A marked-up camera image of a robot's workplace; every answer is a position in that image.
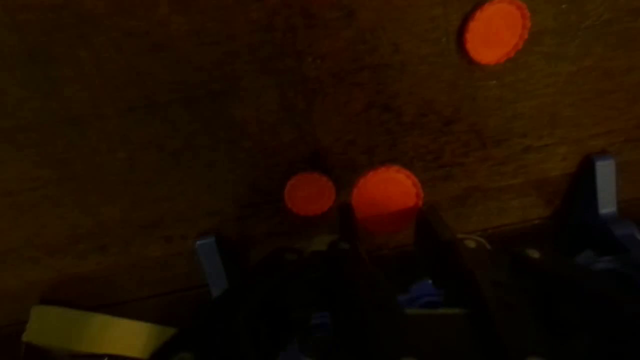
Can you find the dark wooden writing desk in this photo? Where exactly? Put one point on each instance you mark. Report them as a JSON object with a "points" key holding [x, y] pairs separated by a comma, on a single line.
{"points": [[133, 132]]}

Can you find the orange game disc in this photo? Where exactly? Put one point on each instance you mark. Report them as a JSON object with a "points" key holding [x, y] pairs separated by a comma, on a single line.
{"points": [[310, 193], [386, 193], [497, 33]]}

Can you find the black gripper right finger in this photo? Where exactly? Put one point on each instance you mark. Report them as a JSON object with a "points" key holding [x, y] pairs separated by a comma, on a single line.
{"points": [[547, 313]]}

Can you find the blue connect four rack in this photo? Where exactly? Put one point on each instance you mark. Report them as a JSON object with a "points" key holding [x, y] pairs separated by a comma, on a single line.
{"points": [[212, 262]]}

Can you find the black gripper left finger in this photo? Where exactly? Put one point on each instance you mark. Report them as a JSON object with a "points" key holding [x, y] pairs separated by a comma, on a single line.
{"points": [[312, 307]]}

